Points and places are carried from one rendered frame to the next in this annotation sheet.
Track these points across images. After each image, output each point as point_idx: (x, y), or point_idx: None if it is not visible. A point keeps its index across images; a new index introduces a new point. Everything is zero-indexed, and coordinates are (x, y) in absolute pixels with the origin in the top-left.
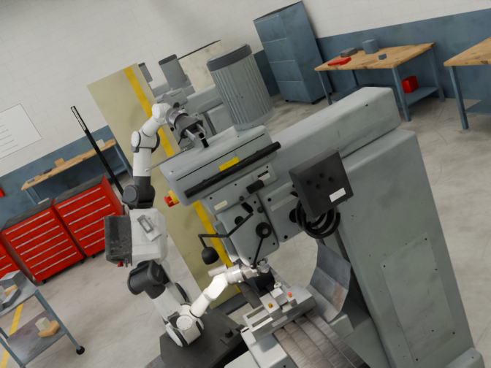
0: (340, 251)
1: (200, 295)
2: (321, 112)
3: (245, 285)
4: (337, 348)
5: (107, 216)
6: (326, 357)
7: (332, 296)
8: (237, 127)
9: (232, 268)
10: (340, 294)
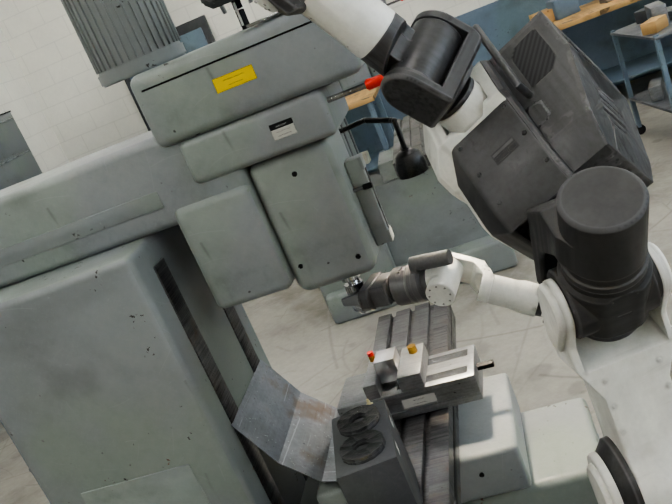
0: (247, 364)
1: (501, 278)
2: (29, 184)
3: (432, 502)
4: (388, 341)
5: (532, 18)
6: (408, 333)
7: (321, 422)
8: (183, 45)
9: (405, 266)
10: (311, 405)
